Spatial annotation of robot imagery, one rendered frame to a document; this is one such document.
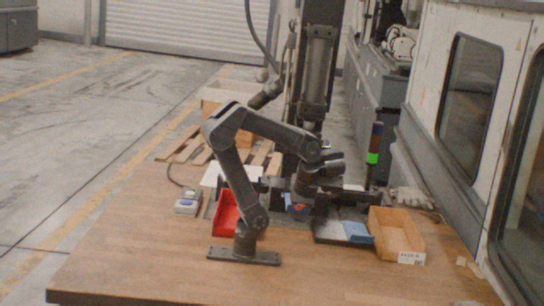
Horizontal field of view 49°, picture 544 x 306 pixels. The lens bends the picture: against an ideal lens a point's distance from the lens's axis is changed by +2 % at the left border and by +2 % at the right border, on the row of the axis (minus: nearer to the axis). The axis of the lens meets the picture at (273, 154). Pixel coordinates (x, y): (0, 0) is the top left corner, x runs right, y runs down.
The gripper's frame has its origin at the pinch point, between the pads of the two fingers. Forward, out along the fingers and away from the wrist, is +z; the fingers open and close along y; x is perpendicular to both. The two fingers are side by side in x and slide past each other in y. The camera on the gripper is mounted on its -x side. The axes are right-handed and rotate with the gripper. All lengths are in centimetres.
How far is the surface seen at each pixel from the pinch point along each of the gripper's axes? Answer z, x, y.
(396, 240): 10.8, -32.3, -0.2
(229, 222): 12.5, 19.3, 0.8
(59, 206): 200, 133, 128
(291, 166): 26.1, -1.0, 38.2
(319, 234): 7.8, -7.7, -3.1
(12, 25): 449, 372, 613
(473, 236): 22, -63, 13
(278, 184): 14.3, 4.8, 19.5
